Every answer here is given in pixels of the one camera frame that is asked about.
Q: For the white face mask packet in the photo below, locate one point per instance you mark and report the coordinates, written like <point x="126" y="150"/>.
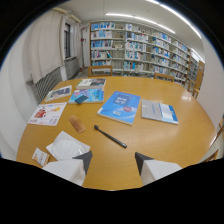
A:
<point x="67" y="147"/>

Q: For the blue card holder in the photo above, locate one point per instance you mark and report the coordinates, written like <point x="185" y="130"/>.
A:
<point x="81" y="99"/>

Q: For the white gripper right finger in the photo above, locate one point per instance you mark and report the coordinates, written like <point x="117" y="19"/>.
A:
<point x="156" y="170"/>

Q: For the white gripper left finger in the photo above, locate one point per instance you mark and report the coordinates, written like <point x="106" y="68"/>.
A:
<point x="68" y="169"/>

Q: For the white curtain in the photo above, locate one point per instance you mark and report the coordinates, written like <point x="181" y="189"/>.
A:
<point x="45" y="45"/>

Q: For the large blue textbook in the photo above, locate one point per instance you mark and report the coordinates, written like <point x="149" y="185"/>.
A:
<point x="120" y="107"/>

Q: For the colourful blue book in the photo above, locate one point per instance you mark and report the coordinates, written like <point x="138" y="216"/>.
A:
<point x="90" y="95"/>

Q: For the window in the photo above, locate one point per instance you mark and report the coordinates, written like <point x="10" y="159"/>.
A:
<point x="67" y="40"/>

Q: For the white and red leaflet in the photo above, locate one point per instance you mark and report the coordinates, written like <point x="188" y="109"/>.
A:
<point x="47" y="113"/>

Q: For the grey magazine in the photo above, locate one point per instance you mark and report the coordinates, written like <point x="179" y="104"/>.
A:
<point x="58" y="93"/>

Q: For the wooden comb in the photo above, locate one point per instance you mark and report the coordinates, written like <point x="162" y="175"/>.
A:
<point x="77" y="124"/>

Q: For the wooden chair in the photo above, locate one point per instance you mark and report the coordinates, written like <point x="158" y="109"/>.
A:
<point x="164" y="77"/>
<point x="193" y="90"/>
<point x="100" y="70"/>

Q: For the grey and blue book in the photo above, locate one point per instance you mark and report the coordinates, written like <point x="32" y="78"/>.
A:
<point x="159" y="111"/>

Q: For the small orange white packet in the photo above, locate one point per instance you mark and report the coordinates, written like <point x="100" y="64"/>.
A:
<point x="40" y="156"/>

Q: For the black pen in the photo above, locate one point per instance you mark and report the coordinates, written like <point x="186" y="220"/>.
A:
<point x="110" y="136"/>

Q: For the wall radiator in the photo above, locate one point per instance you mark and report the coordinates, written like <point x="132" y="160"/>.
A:
<point x="47" y="84"/>

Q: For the dark cover book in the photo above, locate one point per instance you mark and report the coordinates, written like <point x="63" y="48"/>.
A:
<point x="91" y="83"/>

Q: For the library bookshelf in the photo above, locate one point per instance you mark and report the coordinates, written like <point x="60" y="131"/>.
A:
<point x="141" y="50"/>

